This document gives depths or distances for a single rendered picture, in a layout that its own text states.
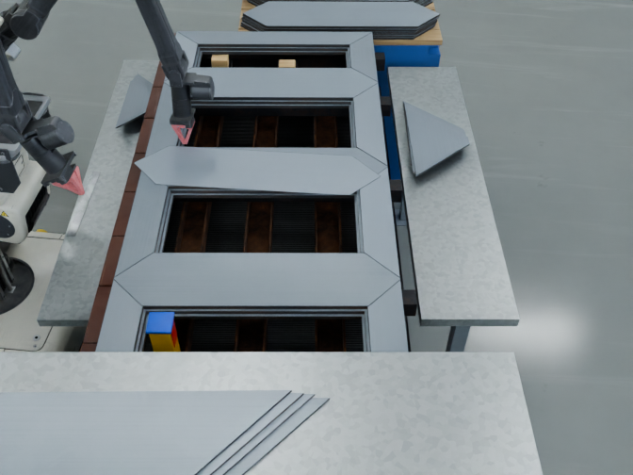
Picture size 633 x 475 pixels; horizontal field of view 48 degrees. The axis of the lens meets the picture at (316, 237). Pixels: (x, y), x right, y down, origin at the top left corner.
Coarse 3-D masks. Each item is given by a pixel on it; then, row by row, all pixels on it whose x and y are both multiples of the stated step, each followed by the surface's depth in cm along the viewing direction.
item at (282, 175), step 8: (280, 152) 218; (272, 160) 215; (280, 160) 215; (288, 160) 215; (296, 160) 215; (272, 168) 212; (280, 168) 212; (288, 168) 212; (296, 168) 212; (272, 176) 210; (280, 176) 210; (288, 176) 210; (272, 184) 207; (280, 184) 207; (288, 184) 207
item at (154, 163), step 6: (162, 150) 218; (168, 150) 218; (150, 156) 216; (156, 156) 216; (162, 156) 216; (144, 162) 214; (150, 162) 214; (156, 162) 214; (162, 162) 214; (144, 168) 212; (150, 168) 212; (156, 168) 212; (150, 174) 210; (156, 174) 210; (156, 180) 208
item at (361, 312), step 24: (216, 48) 261; (240, 48) 261; (264, 48) 261; (288, 48) 261; (312, 48) 261; (336, 48) 261; (384, 168) 213; (168, 192) 206; (192, 192) 208; (216, 192) 208; (240, 192) 208; (264, 192) 208; (288, 192) 208; (168, 216) 201; (360, 216) 200; (360, 240) 194; (144, 312) 176; (192, 312) 177; (216, 312) 177; (240, 312) 177; (264, 312) 177; (288, 312) 177; (312, 312) 177; (336, 312) 177; (360, 312) 177; (144, 336) 172
